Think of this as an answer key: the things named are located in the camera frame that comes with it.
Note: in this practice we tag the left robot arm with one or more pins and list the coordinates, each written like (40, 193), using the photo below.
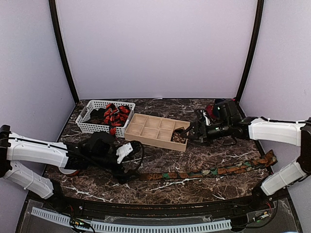
(15, 148)

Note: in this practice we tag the dark tie in basket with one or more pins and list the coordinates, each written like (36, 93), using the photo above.
(97, 116)

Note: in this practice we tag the blue cup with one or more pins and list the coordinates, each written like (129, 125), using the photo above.
(219, 100)

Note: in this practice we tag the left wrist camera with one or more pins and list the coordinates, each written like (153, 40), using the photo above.
(101, 143)

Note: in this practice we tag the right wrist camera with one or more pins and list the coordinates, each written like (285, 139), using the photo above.
(228, 111)

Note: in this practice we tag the white orange bowl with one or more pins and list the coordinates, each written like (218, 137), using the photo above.
(70, 172)

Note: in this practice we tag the right black frame post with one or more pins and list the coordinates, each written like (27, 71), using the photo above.
(251, 50)

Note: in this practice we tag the white perforated basket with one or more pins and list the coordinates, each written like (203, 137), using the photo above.
(97, 104)

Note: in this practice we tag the rolled dark tie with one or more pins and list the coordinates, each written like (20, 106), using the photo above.
(179, 130)

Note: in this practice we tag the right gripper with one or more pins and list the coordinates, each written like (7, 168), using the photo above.
(199, 125)

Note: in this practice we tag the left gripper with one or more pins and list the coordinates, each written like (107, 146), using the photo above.
(123, 178)

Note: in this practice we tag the grey cable duct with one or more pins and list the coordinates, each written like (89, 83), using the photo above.
(131, 225)

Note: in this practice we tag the wooden compartment tray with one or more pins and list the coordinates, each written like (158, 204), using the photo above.
(155, 131)

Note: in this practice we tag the left black frame post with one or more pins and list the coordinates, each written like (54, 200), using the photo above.
(61, 50)

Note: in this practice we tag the red saucer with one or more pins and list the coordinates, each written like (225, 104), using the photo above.
(210, 111)

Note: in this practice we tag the brown green patterned tie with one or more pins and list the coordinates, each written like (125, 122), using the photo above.
(267, 160)

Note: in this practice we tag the rolled brown patterned tie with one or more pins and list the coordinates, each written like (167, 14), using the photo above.
(177, 138)

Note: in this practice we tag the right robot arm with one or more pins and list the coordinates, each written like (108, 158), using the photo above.
(296, 133)

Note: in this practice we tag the black frame post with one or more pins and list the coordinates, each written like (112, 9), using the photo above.
(61, 50)
(251, 50)

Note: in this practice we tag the red black striped tie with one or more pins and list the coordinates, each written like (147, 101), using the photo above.
(116, 117)

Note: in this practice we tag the black front rail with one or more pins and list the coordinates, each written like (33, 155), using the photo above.
(181, 201)

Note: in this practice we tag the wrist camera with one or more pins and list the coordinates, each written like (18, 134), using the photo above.
(228, 111)
(101, 143)

